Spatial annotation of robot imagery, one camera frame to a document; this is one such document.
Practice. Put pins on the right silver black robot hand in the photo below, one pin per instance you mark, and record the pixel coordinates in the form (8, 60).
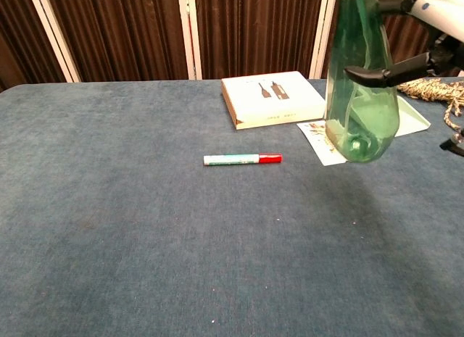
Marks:
(446, 11)

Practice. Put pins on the white marker with red cap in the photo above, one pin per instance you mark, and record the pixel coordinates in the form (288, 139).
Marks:
(232, 159)

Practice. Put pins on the white printed paper card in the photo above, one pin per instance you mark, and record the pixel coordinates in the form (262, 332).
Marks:
(315, 141)

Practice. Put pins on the green transparent spray bottle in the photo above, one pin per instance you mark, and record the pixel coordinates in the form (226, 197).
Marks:
(359, 112)

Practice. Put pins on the dark brown pleated curtain panel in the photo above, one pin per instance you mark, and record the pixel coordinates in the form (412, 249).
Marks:
(18, 36)
(406, 36)
(253, 29)
(119, 32)

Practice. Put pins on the blue fabric table cover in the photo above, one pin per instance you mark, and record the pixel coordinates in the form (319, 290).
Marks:
(127, 206)

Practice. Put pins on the flat white cardboard box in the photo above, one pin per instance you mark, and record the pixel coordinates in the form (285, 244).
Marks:
(272, 98)

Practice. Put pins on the light green plastic dustpan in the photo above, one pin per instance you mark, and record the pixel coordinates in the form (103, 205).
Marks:
(411, 119)

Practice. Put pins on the white screen frame post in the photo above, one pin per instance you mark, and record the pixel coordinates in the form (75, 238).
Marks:
(320, 36)
(190, 36)
(54, 36)

